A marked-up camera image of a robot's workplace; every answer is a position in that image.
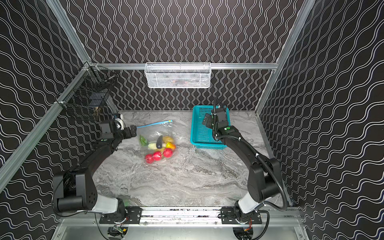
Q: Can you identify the clear zip top bag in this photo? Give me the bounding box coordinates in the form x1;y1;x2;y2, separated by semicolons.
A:
137;120;178;165

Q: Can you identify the black wire wall basket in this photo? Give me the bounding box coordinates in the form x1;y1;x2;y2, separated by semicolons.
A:
60;66;118;121

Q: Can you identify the yellow potato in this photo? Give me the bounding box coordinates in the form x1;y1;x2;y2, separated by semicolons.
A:
163;136;175;143

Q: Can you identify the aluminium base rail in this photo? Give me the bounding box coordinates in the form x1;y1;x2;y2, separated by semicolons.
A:
59;205;304;227

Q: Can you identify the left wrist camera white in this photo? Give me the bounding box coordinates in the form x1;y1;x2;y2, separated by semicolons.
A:
113;113;126;130

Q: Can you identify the brass object in basket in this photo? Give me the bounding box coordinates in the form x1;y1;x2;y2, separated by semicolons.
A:
93;107;101;117

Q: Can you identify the clear wall-mounted basket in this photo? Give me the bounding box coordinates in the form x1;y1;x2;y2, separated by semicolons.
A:
145;62;212;89

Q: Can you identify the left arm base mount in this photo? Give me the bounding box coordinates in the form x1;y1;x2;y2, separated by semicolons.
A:
99;207;143;225

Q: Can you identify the small orange fruit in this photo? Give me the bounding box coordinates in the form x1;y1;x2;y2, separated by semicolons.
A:
166;142;177;151

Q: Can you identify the teal plastic basket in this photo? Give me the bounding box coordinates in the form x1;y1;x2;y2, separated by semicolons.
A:
191;105;227;150

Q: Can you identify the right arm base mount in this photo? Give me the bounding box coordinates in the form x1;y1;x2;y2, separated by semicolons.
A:
218;207;262;225

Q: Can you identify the red tomato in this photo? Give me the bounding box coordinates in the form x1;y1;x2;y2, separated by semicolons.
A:
145;154;155;164
153;151;163;161

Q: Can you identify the dark eggplant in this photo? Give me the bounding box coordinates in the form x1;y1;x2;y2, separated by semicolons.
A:
156;135;163;149

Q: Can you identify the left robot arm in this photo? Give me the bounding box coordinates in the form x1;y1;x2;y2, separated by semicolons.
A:
51;119;137;217

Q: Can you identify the green pepper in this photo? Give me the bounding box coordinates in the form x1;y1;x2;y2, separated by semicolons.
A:
139;135;149;147

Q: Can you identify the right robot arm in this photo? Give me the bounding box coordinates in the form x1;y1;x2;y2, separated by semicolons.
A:
203;97;288;215

